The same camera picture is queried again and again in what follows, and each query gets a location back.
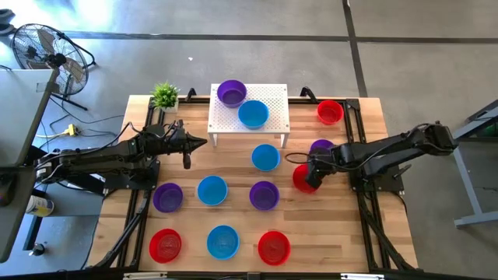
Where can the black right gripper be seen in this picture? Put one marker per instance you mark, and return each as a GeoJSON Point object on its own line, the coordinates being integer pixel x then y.
{"type": "Point", "coordinates": [323, 161]}

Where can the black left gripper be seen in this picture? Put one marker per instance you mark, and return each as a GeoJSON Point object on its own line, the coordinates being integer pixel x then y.
{"type": "Point", "coordinates": [177, 142]}

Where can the purple plastic mini bowl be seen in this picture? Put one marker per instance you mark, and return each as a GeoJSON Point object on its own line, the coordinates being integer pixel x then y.
{"type": "Point", "coordinates": [231, 93]}
{"type": "Point", "coordinates": [264, 195]}
{"type": "Point", "coordinates": [321, 144]}
{"type": "Point", "coordinates": [167, 197]}

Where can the red plastic mini bowl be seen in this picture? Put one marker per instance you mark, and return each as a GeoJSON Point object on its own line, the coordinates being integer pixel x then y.
{"type": "Point", "coordinates": [165, 245]}
{"type": "Point", "coordinates": [274, 247]}
{"type": "Point", "coordinates": [330, 112]}
{"type": "Point", "coordinates": [299, 179]}

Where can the blue plastic mini bowl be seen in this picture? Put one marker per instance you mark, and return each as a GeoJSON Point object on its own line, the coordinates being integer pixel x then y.
{"type": "Point", "coordinates": [223, 242]}
{"type": "Point", "coordinates": [265, 157]}
{"type": "Point", "coordinates": [212, 190]}
{"type": "Point", "coordinates": [253, 114]}

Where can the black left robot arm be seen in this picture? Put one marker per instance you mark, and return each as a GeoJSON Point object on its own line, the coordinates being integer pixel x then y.
{"type": "Point", "coordinates": [97, 159]}

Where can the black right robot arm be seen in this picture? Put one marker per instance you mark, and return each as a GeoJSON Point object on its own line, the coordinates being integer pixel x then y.
{"type": "Point", "coordinates": [389, 149]}

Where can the white perforated metal shelf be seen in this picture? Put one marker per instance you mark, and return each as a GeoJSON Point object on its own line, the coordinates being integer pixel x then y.
{"type": "Point", "coordinates": [223, 120]}

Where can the black table clamp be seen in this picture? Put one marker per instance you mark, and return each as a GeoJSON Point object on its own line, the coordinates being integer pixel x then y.
{"type": "Point", "coordinates": [309, 94]}
{"type": "Point", "coordinates": [190, 94]}

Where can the green plant in white pot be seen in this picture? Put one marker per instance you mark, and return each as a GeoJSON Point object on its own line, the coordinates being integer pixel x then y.
{"type": "Point", "coordinates": [165, 95]}

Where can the yellow power plug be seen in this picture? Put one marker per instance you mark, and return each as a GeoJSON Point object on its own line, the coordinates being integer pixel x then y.
{"type": "Point", "coordinates": [71, 129]}

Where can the black floor fan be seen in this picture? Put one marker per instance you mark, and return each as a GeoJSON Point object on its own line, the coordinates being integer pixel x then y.
{"type": "Point", "coordinates": [50, 60]}

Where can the white labelled canister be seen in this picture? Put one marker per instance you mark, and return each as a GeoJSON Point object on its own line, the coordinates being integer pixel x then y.
{"type": "Point", "coordinates": [39, 206]}

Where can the grey side desk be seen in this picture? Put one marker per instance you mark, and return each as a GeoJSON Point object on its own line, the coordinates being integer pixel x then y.
{"type": "Point", "coordinates": [19, 116]}

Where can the black caster wheel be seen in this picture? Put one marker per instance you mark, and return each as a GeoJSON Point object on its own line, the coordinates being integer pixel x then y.
{"type": "Point", "coordinates": [37, 249]}

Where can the black chair base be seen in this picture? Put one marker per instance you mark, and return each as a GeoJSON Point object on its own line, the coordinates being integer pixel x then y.
{"type": "Point", "coordinates": [5, 21]}

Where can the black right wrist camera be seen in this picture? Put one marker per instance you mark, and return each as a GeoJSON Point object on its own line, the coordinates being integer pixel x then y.
{"type": "Point", "coordinates": [313, 180]}

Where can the black aluminium extrusion frame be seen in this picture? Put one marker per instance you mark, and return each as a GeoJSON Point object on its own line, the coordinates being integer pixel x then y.
{"type": "Point", "coordinates": [149, 116]}

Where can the silver frame bracket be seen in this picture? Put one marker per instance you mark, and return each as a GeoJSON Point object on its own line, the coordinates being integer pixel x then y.
{"type": "Point", "coordinates": [362, 276]}
{"type": "Point", "coordinates": [144, 276]}

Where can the grey metal stand frame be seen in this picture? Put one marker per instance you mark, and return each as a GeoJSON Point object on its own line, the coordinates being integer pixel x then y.
{"type": "Point", "coordinates": [467, 186]}

